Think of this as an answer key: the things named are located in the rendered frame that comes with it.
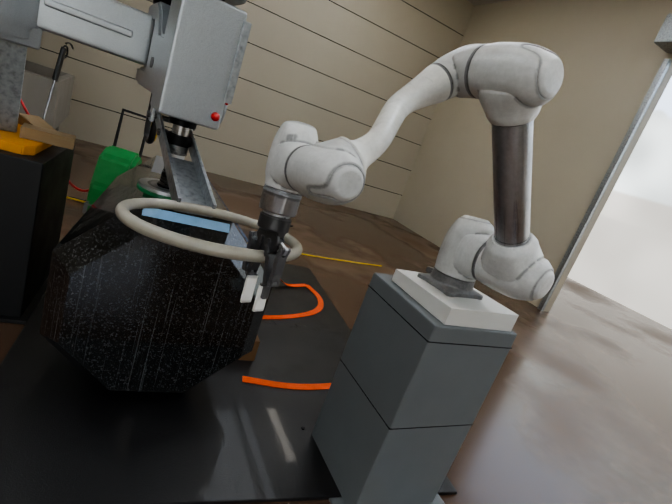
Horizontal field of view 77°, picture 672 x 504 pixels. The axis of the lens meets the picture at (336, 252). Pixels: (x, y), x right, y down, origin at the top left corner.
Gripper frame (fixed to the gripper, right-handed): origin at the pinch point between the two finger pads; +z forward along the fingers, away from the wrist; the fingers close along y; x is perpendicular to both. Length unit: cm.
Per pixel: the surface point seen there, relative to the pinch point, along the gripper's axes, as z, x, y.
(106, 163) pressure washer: 12, -60, 266
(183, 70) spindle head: -51, -8, 74
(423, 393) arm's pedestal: 28, -63, -22
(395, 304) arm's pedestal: 5, -62, -2
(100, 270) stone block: 21, 8, 69
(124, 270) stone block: 20, 2, 66
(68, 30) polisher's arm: -56, 8, 149
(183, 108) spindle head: -39, -11, 75
